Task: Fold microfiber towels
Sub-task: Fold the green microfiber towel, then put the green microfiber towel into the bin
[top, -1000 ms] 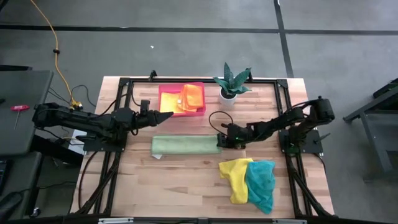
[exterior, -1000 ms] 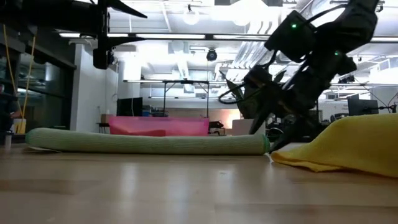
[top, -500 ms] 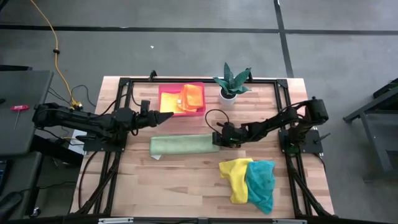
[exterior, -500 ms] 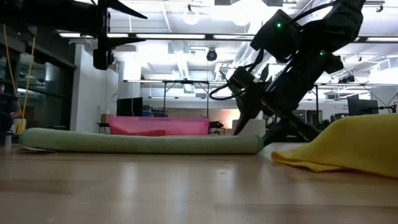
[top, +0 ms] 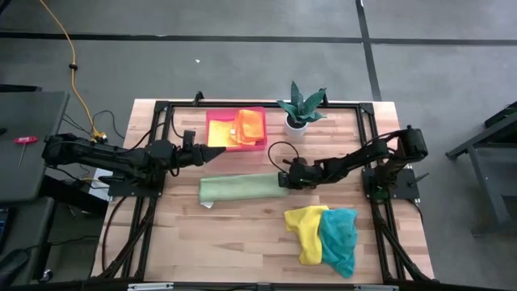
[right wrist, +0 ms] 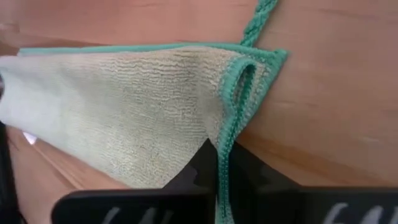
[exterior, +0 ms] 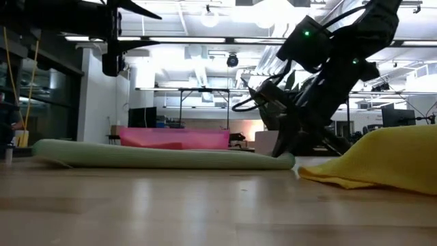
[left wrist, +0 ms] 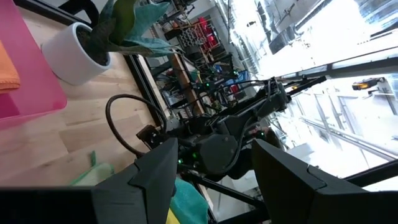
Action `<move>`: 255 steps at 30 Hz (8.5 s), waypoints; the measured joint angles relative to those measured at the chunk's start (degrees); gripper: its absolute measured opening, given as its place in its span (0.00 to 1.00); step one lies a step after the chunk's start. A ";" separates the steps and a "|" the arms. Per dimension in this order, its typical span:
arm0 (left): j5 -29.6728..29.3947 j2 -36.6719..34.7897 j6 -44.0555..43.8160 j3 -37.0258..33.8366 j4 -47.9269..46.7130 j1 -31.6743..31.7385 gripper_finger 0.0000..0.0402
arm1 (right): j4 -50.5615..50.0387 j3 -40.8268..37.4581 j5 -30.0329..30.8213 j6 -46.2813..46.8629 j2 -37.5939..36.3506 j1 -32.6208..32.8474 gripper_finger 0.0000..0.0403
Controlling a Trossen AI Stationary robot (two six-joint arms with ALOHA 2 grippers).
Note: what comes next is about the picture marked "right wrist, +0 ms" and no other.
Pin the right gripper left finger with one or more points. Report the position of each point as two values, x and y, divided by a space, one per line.
140 207

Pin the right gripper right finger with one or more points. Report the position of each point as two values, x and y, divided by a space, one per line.
280 205

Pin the green microfiber towel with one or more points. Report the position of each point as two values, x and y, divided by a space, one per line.
124 109

